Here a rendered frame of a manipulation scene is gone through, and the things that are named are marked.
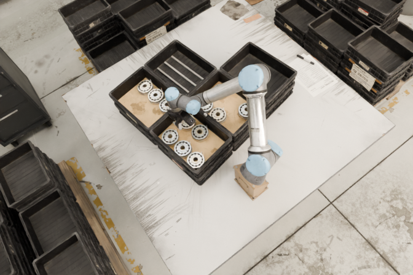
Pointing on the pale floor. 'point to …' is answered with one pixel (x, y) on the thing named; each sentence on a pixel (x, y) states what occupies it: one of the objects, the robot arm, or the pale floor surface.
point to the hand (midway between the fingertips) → (184, 126)
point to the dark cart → (18, 103)
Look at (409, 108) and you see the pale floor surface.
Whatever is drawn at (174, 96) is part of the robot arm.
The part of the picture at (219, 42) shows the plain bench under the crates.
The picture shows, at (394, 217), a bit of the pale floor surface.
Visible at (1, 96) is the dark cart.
